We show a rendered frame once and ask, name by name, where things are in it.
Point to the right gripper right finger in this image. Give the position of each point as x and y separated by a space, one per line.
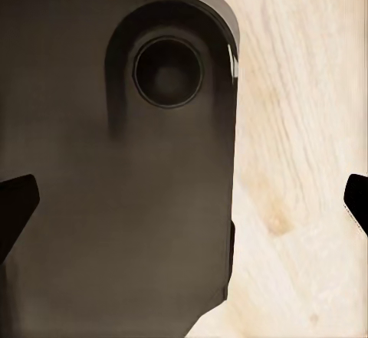
356 198

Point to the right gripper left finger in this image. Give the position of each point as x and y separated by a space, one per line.
19 198

